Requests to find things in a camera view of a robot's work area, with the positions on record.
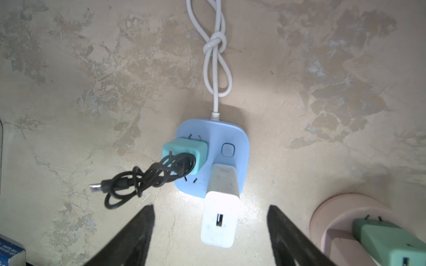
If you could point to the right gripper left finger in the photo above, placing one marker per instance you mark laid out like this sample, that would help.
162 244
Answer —
131 245

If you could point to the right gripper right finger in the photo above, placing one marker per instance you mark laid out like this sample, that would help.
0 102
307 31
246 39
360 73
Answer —
289 245

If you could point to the pink plug adapter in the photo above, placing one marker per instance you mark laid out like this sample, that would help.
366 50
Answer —
344 250

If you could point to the white square plug adapter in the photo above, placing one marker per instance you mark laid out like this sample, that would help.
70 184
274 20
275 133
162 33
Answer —
221 207

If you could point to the light green plug adapter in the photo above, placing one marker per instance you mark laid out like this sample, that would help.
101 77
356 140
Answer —
389 244

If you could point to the teal plug adapter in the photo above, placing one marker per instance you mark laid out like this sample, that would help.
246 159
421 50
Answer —
191 153

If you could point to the pink round power strip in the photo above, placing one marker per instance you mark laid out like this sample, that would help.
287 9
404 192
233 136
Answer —
338 213

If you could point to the blue square power strip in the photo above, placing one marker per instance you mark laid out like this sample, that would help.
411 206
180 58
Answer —
227 143

